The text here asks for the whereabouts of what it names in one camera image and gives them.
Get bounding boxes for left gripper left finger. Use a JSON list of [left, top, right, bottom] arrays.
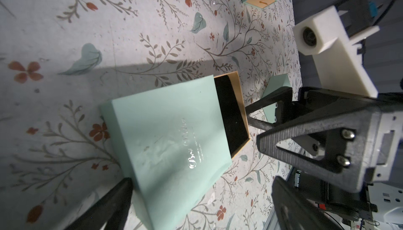
[[66, 178, 133, 230]]

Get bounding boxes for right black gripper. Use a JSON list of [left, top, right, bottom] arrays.
[[257, 93, 403, 192]]

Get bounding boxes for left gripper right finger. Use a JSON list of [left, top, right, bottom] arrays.
[[272, 176, 341, 230]]

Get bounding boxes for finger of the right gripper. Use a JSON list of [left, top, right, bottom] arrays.
[[246, 86, 321, 155]]

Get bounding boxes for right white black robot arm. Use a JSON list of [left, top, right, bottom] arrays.
[[246, 86, 403, 230]]

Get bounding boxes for floral table mat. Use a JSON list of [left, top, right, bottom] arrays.
[[1, 0, 302, 230]]

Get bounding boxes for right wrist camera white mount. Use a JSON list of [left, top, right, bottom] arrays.
[[293, 0, 380, 98]]

